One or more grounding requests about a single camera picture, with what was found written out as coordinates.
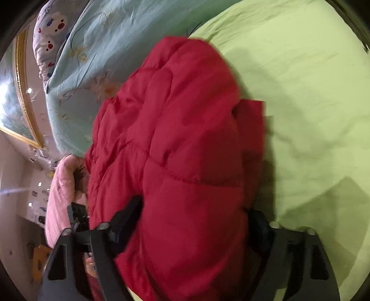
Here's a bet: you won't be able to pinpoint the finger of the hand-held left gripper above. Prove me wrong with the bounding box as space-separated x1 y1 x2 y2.
67 202 91 232

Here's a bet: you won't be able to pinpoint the green bed sheet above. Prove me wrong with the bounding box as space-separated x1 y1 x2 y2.
127 0 370 301

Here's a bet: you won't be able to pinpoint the bear print pillow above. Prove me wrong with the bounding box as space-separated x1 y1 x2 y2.
32 0 89 93

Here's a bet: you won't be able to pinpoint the gold framed picture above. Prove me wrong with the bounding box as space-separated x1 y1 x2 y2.
0 35 45 149

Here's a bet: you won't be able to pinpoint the person's left hand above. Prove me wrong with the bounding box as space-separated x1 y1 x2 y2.
83 251 97 277

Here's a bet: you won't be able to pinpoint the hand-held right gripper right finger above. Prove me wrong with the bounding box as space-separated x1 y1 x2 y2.
245 208 341 301

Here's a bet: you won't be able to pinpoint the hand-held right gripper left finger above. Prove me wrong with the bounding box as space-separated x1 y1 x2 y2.
37 195 144 301

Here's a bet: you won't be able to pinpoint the red quilted jacket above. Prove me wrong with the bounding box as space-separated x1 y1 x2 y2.
84 36 267 301

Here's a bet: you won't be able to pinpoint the pink quilt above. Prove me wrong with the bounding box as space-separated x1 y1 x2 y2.
45 155 91 246

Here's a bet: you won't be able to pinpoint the blue floral duvet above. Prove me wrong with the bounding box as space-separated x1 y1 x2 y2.
43 0 232 158

